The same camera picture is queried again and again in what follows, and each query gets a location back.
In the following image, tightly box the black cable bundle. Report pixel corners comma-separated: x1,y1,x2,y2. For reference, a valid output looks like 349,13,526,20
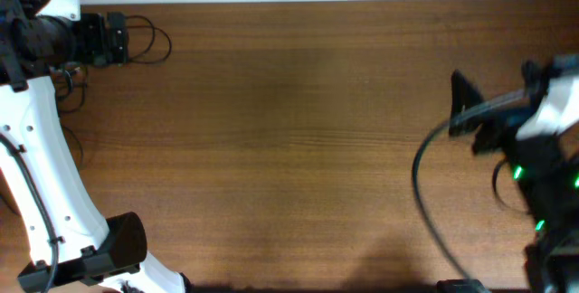
124,14,173,66

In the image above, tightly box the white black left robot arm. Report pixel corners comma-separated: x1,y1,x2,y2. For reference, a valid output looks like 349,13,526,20
1,0,193,292

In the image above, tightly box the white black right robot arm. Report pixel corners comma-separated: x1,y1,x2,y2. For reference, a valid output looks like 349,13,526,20
449,54,578,292

